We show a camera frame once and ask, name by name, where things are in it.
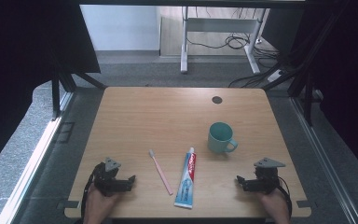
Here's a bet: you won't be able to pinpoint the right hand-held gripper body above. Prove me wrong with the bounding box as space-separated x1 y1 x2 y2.
254 157 287 196

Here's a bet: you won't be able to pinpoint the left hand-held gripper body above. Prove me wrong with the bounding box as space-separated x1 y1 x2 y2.
92 157 122 198

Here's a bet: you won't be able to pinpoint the red white blue toothpaste tube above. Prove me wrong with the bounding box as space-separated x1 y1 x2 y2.
173 147 198 210

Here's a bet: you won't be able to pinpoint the person's left hand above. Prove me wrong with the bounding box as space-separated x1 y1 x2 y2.
83 183 121 216

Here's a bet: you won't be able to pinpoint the person's right hand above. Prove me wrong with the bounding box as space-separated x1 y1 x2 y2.
257 189 290 216

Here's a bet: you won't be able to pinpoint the pink toothbrush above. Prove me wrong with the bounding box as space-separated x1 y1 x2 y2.
148 148 174 196

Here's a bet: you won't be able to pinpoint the green mug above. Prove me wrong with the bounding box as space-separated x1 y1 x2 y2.
207 121 239 154

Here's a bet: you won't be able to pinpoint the black metal stand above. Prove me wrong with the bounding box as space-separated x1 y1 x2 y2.
262 0 351 127
50 52 107 121

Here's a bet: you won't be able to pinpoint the white power strip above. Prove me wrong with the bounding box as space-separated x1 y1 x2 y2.
267 69 285 83

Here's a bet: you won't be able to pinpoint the black curtain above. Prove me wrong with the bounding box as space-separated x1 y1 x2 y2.
0 0 102 179
292 0 358 185

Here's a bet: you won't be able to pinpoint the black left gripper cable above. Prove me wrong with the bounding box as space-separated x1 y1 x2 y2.
80 172 96 218

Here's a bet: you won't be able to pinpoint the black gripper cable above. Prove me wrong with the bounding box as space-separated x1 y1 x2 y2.
80 172 96 218
276 175 294 218

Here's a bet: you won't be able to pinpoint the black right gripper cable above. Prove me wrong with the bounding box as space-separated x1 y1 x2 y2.
276 175 294 218

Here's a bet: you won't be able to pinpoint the aluminium floor rail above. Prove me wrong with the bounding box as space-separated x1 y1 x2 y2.
290 96 356 224
0 91 76 224

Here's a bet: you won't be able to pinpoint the black floor cables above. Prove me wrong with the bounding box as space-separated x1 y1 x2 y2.
186 32 282 61

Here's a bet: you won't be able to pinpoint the white desk frame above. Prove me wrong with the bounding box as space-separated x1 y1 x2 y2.
180 6 269 75

